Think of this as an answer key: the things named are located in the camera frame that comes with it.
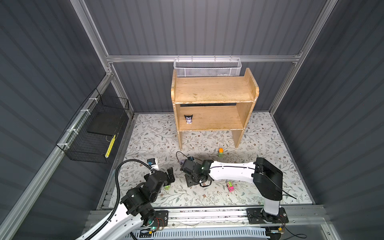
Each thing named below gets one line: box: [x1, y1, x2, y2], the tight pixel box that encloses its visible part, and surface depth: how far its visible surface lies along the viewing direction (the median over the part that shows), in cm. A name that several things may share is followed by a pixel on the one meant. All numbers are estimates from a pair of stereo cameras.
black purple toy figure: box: [184, 114, 193, 125], surface depth 85 cm
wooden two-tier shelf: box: [171, 68, 260, 150], surface depth 79 cm
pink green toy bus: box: [226, 181, 235, 193], surface depth 84 cm
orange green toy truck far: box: [218, 147, 224, 158], surface depth 98 cm
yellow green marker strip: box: [105, 134, 117, 159], surface depth 70 cm
